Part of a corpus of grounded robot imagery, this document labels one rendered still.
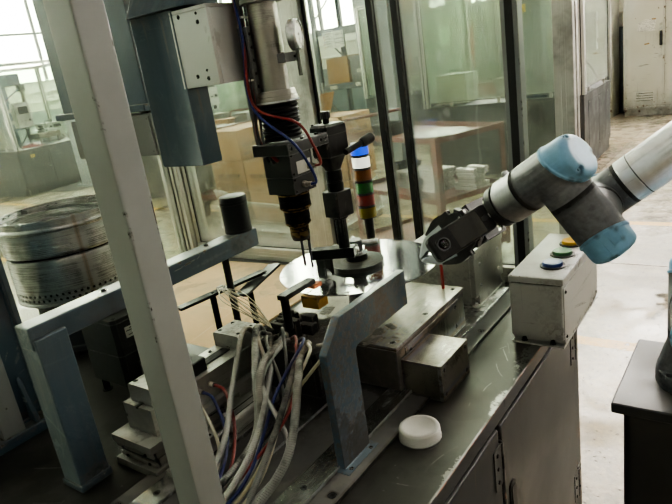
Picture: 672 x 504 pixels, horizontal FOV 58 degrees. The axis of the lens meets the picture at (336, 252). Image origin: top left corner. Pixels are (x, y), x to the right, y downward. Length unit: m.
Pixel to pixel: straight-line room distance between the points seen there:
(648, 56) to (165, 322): 9.07
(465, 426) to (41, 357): 0.69
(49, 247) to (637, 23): 8.66
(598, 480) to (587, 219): 1.35
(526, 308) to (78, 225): 1.03
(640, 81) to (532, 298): 8.32
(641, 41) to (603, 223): 8.57
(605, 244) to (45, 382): 0.87
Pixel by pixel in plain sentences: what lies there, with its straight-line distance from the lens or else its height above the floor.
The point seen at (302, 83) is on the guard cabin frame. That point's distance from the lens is 1.81.
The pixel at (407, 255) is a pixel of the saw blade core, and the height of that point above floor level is 0.95.
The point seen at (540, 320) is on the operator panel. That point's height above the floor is 0.80.
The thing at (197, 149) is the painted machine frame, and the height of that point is 1.25.
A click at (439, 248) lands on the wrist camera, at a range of 0.99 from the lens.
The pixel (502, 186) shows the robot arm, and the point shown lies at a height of 1.14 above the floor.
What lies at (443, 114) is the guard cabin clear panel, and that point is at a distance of 1.61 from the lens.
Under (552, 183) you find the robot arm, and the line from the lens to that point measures 0.94.
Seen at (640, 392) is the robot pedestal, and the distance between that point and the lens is 1.19.
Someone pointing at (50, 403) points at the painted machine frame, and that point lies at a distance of 1.09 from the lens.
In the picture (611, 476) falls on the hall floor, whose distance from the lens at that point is 2.21.
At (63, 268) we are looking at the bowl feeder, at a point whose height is 0.99.
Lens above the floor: 1.36
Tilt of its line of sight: 17 degrees down
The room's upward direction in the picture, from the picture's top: 9 degrees counter-clockwise
